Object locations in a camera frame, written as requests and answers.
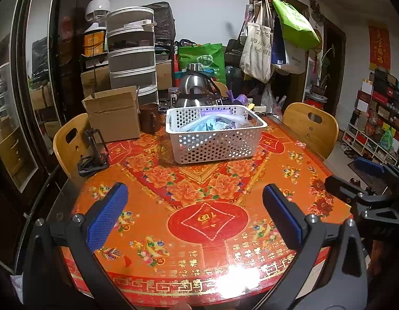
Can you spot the dark plastic cover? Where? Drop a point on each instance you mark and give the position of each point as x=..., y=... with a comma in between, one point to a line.
x=162, y=19

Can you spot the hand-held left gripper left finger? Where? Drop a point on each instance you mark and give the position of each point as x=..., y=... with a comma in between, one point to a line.
x=107, y=216

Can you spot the orange printed box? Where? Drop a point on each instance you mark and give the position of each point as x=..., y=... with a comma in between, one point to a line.
x=94, y=42

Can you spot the white perforated plastic basket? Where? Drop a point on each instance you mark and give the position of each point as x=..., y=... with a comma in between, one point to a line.
x=215, y=145

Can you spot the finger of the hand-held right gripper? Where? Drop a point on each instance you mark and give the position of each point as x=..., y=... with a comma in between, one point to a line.
x=344, y=189
x=369, y=166

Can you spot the stainless steel kettle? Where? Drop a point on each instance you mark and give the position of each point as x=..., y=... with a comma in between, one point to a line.
x=194, y=87

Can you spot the bright green hanging bag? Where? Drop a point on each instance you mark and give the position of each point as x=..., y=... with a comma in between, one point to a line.
x=296, y=25

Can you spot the open cardboard box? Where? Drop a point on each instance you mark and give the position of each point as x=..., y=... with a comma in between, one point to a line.
x=115, y=119

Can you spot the brown cardboard carton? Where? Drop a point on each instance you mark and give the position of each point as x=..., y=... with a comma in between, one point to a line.
x=94, y=82
x=164, y=76

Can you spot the purple plastic cup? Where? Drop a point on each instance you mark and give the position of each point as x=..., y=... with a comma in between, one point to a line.
x=239, y=98

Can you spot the clear plastic bag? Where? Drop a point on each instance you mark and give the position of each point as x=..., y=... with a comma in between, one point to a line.
x=270, y=100

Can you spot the brown mug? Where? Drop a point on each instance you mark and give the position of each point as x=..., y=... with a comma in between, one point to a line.
x=149, y=119

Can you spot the red wall scroll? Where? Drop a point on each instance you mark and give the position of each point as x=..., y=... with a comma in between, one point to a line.
x=379, y=48

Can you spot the small dark-lidded jar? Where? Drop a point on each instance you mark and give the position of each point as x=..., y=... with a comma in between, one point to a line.
x=164, y=107

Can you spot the grey tiered storage organizer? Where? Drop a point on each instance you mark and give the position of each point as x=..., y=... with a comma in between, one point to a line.
x=131, y=61

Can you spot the red round tin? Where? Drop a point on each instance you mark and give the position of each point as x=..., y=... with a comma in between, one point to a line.
x=315, y=101

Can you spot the pale blue plastic bag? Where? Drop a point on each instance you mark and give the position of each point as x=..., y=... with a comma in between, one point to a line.
x=205, y=124

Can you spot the black folding stand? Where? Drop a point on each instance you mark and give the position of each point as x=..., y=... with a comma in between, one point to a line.
x=92, y=161

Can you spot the blue and white hanging bag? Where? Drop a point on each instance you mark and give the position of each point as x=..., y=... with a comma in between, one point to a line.
x=283, y=51

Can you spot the glass jar with label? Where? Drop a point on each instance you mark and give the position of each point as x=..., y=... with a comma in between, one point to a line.
x=173, y=98

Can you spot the shelf of colourful boxes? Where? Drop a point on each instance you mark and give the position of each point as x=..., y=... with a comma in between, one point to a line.
x=377, y=122

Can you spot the white fan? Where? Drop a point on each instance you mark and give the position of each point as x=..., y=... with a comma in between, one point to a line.
x=97, y=9

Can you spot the purple packet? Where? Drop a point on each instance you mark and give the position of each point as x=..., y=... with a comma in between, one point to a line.
x=215, y=113

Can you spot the green shopping bag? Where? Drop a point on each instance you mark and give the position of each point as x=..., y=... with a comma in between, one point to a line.
x=202, y=61

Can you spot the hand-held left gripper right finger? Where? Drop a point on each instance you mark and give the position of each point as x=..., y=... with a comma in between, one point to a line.
x=283, y=216

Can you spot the wooden chair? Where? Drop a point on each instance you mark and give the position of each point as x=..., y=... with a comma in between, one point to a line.
x=309, y=132
x=70, y=142
x=222, y=88

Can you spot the potted plant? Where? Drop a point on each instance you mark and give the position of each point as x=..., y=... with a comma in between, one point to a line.
x=320, y=84

